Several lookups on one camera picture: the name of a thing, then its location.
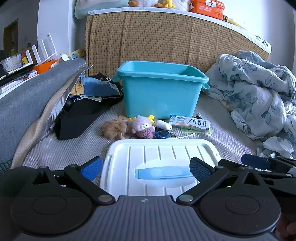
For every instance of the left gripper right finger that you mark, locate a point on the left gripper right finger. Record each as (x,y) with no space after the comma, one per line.
(209,179)

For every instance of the white bin lid blue handle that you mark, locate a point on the white bin lid blue handle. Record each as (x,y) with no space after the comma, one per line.
(154,167)

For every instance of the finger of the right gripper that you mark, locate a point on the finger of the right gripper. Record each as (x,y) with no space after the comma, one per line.
(271,164)

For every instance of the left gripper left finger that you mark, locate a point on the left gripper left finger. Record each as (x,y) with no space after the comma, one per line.
(82,177)

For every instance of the yellow item on headboard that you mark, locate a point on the yellow item on headboard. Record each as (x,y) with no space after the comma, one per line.
(226,19)

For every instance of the white duck plush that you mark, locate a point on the white duck plush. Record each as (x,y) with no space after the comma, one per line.
(183,5)

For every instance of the teal plastic storage bin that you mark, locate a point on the teal plastic storage bin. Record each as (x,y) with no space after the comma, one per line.
(160,89)

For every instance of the pile of dark clothes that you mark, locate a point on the pile of dark clothes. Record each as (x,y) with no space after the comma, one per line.
(80,111)

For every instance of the white oval plastic case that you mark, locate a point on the white oval plastic case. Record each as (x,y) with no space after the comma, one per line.
(162,125)

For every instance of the light blue cloud cushion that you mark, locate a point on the light blue cloud cushion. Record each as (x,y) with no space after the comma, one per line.
(84,6)

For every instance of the black car key fob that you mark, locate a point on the black car key fob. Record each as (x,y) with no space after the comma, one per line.
(198,115)

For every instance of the toothpaste box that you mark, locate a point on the toothpaste box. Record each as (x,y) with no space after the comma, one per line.
(194,124)

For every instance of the woven rattan headboard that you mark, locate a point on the woven rattan headboard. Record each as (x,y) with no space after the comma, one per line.
(113,36)

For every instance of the white power strip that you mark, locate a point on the white power strip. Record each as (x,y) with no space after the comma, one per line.
(79,53)

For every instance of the white goose plush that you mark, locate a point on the white goose plush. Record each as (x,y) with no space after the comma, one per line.
(142,3)

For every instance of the brown fluffy plush keychain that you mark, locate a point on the brown fluffy plush keychain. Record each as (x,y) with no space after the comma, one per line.
(113,129)

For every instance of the white wifi router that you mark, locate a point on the white wifi router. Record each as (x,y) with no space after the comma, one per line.
(45,52)

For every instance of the green sachet packet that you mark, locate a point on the green sachet packet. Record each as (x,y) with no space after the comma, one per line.
(184,130)

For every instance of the purple fluffy plush keychain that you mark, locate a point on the purple fluffy plush keychain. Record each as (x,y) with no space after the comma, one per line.
(142,127)

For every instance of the orange first aid box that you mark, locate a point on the orange first aid box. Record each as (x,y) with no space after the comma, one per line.
(212,8)

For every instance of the stack of books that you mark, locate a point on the stack of books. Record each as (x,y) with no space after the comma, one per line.
(14,70)

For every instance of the blue floral duvet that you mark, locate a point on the blue floral duvet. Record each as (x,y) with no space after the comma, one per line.
(260,97)

